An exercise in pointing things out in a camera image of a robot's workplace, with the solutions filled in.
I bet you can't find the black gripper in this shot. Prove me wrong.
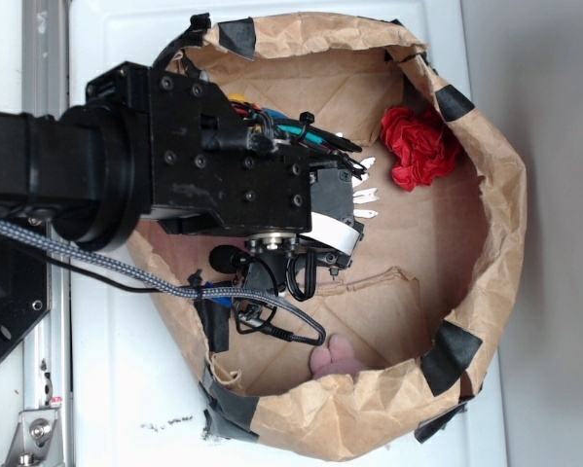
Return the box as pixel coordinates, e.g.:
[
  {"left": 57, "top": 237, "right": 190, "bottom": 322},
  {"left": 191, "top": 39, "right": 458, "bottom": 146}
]
[{"left": 86, "top": 62, "right": 364, "bottom": 269}]

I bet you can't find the silver keys bunch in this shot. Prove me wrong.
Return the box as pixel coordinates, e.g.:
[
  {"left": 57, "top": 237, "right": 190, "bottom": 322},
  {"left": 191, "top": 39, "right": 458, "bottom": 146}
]
[{"left": 351, "top": 156, "right": 380, "bottom": 219}]

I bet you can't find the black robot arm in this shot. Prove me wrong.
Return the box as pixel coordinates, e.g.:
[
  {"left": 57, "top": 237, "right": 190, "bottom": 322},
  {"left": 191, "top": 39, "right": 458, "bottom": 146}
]
[{"left": 0, "top": 62, "right": 363, "bottom": 269}]

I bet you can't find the small black microphone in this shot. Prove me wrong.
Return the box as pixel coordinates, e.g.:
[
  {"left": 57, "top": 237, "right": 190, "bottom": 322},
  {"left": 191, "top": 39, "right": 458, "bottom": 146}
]
[{"left": 208, "top": 245, "right": 244, "bottom": 274}]

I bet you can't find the red crumpled cloth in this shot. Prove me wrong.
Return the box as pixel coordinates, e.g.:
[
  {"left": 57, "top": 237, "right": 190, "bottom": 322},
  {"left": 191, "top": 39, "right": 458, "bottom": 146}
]
[{"left": 380, "top": 106, "right": 462, "bottom": 192}]

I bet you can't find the pink soft toy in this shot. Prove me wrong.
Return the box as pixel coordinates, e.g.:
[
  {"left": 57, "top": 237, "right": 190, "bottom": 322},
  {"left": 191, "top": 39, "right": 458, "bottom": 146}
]
[{"left": 310, "top": 334, "right": 369, "bottom": 379}]

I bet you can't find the white tray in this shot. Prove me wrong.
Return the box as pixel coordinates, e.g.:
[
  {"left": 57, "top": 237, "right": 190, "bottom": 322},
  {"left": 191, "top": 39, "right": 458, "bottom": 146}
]
[{"left": 69, "top": 1, "right": 507, "bottom": 466}]

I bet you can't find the brown paper bag bin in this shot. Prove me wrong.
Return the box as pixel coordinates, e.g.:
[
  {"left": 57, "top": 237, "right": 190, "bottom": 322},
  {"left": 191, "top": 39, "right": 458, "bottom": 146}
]
[{"left": 155, "top": 13, "right": 527, "bottom": 461}]

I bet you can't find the grey braided cable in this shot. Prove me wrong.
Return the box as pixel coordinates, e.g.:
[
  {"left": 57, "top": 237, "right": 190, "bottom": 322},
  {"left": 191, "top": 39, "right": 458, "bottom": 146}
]
[{"left": 0, "top": 216, "right": 327, "bottom": 347}]

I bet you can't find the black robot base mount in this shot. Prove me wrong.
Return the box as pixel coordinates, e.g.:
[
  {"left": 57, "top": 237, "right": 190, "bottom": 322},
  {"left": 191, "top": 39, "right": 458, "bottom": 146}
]
[{"left": 0, "top": 236, "right": 49, "bottom": 364}]

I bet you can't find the aluminium frame rail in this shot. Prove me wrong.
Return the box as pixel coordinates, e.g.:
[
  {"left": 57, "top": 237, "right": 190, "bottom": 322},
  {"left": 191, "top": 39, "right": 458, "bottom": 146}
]
[{"left": 22, "top": 1, "right": 75, "bottom": 466}]

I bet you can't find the metal corner bracket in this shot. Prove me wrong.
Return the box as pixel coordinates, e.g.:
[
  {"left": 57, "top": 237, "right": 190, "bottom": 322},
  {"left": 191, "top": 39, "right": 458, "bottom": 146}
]
[{"left": 3, "top": 409, "right": 65, "bottom": 467}]

